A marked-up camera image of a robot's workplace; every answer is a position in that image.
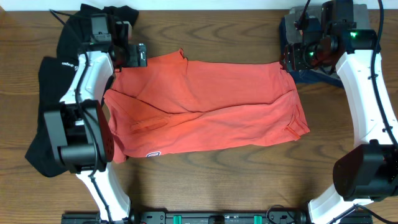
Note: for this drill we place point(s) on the folded dark blue jeans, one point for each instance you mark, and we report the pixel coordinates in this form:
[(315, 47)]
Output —
[(305, 76)]

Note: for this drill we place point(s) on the red orange t-shirt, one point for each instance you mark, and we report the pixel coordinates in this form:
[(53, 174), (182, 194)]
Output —
[(175, 105)]

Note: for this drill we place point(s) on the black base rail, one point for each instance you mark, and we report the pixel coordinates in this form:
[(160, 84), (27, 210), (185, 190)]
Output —
[(273, 215)]

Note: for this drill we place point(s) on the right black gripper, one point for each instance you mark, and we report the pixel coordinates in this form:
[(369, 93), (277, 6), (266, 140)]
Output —
[(294, 58)]

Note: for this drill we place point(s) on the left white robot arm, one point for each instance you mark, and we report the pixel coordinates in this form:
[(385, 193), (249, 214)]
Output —
[(79, 134)]

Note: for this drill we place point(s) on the black t-shirt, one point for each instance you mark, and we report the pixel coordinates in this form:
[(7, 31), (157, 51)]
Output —
[(55, 76)]

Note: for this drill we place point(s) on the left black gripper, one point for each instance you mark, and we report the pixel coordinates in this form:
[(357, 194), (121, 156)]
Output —
[(135, 62)]

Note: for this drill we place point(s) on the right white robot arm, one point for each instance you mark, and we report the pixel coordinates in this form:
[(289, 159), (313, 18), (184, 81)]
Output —
[(368, 173)]

